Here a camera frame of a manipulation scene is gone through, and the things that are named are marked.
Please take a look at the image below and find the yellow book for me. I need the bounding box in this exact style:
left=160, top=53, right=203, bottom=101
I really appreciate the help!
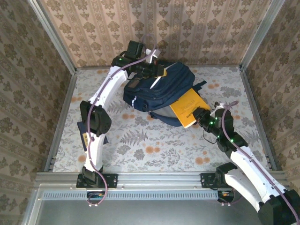
left=170, top=88, right=211, bottom=129

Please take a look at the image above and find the navy blue backpack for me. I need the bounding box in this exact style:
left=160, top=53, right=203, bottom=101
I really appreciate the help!
left=123, top=61, right=207, bottom=127

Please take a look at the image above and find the small dark navy book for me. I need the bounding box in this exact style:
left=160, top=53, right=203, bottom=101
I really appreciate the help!
left=76, top=120, right=110, bottom=150

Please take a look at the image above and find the grey metal panel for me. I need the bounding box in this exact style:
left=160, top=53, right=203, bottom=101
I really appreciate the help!
left=22, top=185, right=296, bottom=225

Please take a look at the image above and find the aluminium side rail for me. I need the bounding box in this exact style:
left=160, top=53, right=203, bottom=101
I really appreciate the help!
left=44, top=70, right=78, bottom=173
left=239, top=67, right=278, bottom=171

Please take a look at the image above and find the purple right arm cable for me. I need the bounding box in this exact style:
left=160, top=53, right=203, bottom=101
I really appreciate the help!
left=220, top=100, right=300, bottom=223

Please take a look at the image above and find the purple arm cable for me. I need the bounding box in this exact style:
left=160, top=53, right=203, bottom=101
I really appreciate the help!
left=86, top=34, right=158, bottom=208
left=220, top=100, right=300, bottom=223

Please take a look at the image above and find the black controller board with wires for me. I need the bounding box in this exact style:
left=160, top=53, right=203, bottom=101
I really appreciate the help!
left=86, top=191, right=106, bottom=204
left=217, top=191, right=235, bottom=203

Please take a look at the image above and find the aluminium cross rail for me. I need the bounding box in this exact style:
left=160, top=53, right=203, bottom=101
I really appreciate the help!
left=35, top=172, right=288, bottom=188

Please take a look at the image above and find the grey vented cable duct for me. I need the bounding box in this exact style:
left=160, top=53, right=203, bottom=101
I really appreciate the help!
left=42, top=191, right=220, bottom=201

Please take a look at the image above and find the aluminium frame post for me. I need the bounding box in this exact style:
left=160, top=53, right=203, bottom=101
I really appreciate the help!
left=28, top=0, right=77, bottom=74
left=239, top=0, right=285, bottom=71

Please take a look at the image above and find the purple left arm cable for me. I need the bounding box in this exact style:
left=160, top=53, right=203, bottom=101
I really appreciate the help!
left=86, top=34, right=158, bottom=208

